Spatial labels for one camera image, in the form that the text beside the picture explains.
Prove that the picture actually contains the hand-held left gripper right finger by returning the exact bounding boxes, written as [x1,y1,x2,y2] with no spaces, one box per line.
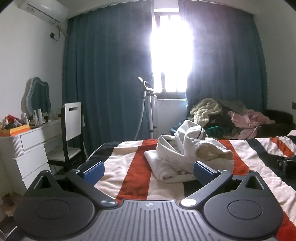
[180,161,270,208]

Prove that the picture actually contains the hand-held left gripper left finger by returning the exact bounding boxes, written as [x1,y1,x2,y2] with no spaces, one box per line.
[26,161,119,208]

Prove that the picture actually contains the white pants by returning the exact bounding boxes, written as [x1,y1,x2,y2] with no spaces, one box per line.
[144,120,234,183]

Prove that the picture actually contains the dark clothes pile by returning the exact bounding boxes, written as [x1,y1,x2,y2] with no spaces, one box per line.
[203,99,249,140]

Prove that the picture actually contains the striped blanket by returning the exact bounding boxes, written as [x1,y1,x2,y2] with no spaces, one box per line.
[85,130,296,241]

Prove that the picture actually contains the green garment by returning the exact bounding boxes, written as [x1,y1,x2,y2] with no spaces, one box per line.
[205,127,229,140]

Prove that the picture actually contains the dark pillow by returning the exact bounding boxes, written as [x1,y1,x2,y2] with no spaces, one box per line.
[256,109,296,139]

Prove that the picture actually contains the blue cloth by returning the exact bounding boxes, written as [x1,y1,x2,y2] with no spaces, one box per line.
[169,126,184,137]

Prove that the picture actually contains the white and black chair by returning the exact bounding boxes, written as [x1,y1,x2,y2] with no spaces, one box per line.
[47,102,88,173]

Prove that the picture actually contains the cream knitted blanket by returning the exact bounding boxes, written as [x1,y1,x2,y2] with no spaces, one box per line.
[190,98,223,127]

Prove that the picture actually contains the pink garment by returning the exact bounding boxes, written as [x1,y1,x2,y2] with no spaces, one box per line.
[228,110,276,140]

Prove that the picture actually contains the white dresser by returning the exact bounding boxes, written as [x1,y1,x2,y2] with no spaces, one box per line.
[0,119,63,193]

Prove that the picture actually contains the row of cosmetic bottles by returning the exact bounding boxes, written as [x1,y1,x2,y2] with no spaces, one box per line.
[20,108,51,128]

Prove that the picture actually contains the silver tripod stand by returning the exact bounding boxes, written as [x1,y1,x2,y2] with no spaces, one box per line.
[134,77,158,140]

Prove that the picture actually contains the orange box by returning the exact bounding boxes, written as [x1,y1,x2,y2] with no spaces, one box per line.
[0,124,31,137]

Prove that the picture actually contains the blue curtain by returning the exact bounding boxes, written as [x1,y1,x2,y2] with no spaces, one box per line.
[62,0,155,160]
[179,0,269,116]

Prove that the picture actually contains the bright window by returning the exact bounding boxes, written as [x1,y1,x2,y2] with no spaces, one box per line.
[150,8,194,100]

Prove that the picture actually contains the white air conditioner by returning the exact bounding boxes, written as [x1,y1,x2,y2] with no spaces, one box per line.
[17,0,68,24]

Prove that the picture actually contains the wavy frame mirror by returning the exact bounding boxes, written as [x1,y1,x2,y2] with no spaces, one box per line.
[21,77,52,116]

